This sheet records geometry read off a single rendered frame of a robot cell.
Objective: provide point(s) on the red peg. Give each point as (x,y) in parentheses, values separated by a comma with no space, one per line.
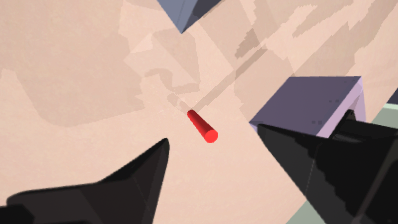
(208,133)

